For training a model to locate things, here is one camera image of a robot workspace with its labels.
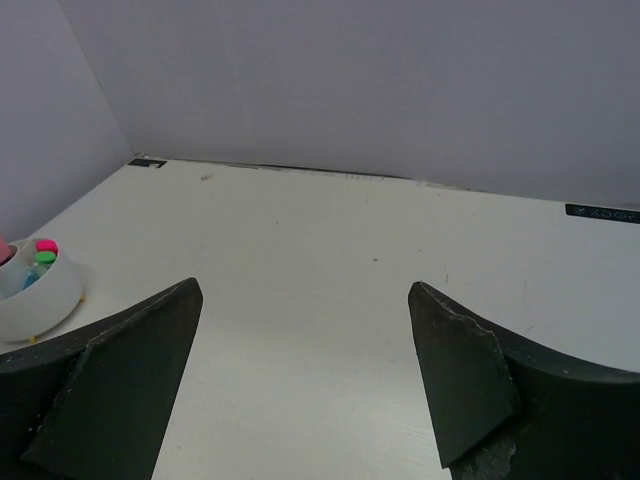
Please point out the white round divided container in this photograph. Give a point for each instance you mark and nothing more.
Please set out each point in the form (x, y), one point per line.
(45, 304)

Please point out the pink black highlighter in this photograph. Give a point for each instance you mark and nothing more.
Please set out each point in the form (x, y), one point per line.
(47, 245)

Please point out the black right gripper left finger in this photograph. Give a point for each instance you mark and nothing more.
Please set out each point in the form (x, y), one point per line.
(95, 403)

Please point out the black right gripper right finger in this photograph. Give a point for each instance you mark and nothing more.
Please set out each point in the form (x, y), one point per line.
(505, 407)

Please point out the blue correction tape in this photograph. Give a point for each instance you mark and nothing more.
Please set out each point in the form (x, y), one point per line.
(34, 273)

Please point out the pink correction tape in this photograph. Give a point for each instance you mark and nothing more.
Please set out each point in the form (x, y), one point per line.
(6, 252)

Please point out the green black highlighter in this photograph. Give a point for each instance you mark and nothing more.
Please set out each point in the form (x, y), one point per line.
(45, 258)

